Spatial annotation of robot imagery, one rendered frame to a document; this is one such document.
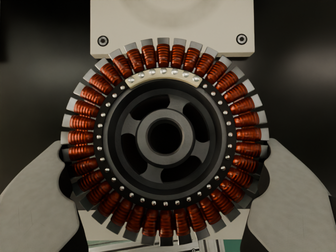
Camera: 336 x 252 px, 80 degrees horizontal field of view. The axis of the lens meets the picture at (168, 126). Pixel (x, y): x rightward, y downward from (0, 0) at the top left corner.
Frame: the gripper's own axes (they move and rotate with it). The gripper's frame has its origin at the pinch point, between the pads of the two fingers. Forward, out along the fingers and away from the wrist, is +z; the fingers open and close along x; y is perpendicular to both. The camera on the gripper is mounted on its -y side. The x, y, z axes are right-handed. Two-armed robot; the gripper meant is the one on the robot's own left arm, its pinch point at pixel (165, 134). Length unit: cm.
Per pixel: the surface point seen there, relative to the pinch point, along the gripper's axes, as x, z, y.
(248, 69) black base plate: 7.9, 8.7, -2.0
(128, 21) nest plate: -3.3, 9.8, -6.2
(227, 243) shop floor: 27, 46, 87
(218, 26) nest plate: 4.9, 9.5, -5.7
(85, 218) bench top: -8.7, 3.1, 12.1
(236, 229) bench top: 7.2, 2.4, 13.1
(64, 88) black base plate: -9.8, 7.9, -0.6
